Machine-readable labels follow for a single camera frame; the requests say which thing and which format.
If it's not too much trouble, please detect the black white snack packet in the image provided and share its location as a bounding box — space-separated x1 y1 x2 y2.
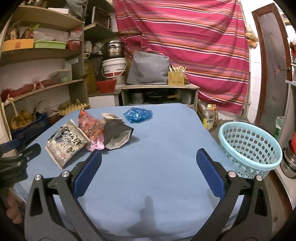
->
45 120 90 169

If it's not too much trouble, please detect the pink snack bag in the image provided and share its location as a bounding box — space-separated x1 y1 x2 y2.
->
85 133 105 152

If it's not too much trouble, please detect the red snack wrapper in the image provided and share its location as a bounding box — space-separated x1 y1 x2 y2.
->
78 109 106 141

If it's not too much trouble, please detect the beige grey paper bag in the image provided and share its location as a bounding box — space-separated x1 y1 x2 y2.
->
102 113 134 150

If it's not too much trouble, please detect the blue plastic bag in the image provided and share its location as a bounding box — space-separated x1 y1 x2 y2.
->
123 108 153 123

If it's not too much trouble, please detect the dark blue plastic crate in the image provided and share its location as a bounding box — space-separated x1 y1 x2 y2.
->
11 112 50 151

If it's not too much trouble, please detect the light blue plastic basket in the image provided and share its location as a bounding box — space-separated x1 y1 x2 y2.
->
218 121 282 179

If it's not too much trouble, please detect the yellow egg tray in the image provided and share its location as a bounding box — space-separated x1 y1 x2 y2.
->
58 103 89 116

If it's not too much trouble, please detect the blue table cloth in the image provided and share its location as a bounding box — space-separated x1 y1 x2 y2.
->
14 103 246 239

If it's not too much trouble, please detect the white small cabinet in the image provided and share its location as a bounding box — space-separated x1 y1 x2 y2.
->
88 89 121 108

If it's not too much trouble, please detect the cooking oil bottle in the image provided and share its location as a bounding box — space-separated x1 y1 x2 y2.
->
202 104 215 130

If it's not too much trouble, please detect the yellow plastic box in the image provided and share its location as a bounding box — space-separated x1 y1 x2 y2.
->
1 39 34 51

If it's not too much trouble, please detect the red plastic bowl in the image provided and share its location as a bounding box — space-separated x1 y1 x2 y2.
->
96 79 116 94

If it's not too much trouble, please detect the green plastic tray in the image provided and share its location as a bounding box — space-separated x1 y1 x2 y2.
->
34 40 67 49

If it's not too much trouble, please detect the grey low cabinet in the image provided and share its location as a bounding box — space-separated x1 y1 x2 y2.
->
120 83 199 110

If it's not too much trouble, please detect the white plastic bucket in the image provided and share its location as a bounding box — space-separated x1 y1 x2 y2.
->
102 58 127 86

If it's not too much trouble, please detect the steel cooking pot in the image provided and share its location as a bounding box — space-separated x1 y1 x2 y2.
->
101 40 125 59

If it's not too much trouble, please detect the yellow utensil holder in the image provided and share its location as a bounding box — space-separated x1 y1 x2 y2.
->
168 65 186 86

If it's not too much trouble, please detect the brown framed door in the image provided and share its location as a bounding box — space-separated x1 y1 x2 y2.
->
252 3 292 135

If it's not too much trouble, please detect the grey fabric cover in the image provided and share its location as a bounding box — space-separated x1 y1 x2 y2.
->
127 51 171 85

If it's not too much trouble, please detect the red striped curtain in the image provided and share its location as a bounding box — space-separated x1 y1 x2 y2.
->
114 1 249 114

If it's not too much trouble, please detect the wooden wall shelf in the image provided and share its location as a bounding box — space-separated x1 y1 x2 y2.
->
1 5 88 143

